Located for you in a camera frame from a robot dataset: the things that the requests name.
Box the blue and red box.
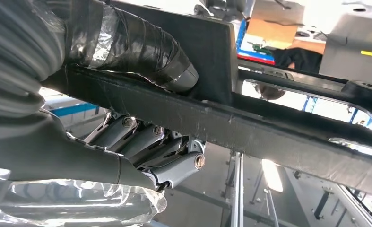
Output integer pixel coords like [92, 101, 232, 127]
[235, 18, 276, 66]

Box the brown cardboard box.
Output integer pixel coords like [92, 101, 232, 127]
[247, 0, 305, 50]

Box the person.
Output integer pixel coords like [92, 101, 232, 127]
[273, 47, 324, 74]

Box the grey laptop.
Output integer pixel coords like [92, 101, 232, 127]
[319, 4, 372, 86]

